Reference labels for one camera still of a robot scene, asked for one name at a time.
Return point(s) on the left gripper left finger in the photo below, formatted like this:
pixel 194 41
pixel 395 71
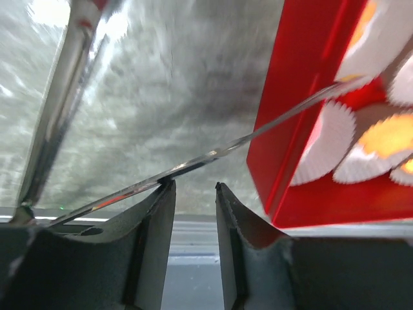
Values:
pixel 117 264

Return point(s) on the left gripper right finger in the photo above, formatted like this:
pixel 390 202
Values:
pixel 263 268

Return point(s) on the metal tongs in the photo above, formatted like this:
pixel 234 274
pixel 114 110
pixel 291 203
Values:
pixel 172 80

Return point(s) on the flower cookie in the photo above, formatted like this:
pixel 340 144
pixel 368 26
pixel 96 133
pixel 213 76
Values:
pixel 366 17

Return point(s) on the round orange cookie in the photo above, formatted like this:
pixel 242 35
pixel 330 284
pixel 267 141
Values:
pixel 389 136

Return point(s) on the paper cup front middle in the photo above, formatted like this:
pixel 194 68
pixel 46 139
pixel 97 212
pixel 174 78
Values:
pixel 358 166

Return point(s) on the paper cup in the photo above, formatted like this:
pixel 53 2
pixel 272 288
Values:
pixel 358 166
pixel 386 35
pixel 329 141
pixel 402 175
pixel 400 90

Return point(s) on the paper cup front left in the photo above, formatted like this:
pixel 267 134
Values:
pixel 329 141

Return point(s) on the paper cup front right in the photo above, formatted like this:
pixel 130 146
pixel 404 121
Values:
pixel 402 175

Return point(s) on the paper cup centre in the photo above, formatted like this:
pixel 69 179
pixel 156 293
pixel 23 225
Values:
pixel 400 90

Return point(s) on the red tin box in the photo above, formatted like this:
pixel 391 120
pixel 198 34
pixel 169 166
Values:
pixel 311 40

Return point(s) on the paper cup middle left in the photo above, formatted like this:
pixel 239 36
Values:
pixel 386 35

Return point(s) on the aluminium rail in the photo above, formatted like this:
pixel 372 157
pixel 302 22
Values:
pixel 196 235

